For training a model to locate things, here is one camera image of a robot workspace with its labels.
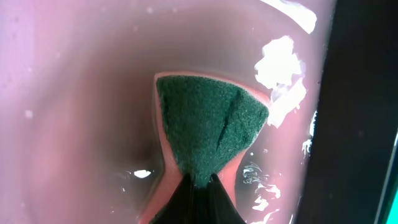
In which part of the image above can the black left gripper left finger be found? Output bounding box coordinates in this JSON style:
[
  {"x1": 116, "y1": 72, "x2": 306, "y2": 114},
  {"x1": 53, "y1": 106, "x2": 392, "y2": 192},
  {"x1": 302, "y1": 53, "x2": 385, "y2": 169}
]
[{"x1": 149, "y1": 174, "x2": 195, "y2": 224}]

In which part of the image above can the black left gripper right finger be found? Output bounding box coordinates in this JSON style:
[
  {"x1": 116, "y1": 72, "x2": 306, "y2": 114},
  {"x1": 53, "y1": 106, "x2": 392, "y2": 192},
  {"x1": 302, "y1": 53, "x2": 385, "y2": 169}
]
[{"x1": 194, "y1": 174, "x2": 246, "y2": 224}]

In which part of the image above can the green and pink sponge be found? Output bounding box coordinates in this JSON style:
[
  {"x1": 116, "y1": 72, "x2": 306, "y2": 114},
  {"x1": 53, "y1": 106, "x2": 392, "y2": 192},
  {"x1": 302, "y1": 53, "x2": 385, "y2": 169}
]
[{"x1": 139, "y1": 71, "x2": 271, "y2": 223}]

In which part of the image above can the dark red water tray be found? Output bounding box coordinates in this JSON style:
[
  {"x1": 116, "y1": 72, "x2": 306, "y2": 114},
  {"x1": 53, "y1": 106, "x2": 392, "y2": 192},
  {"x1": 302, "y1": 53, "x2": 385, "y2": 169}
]
[{"x1": 0, "y1": 0, "x2": 398, "y2": 224}]

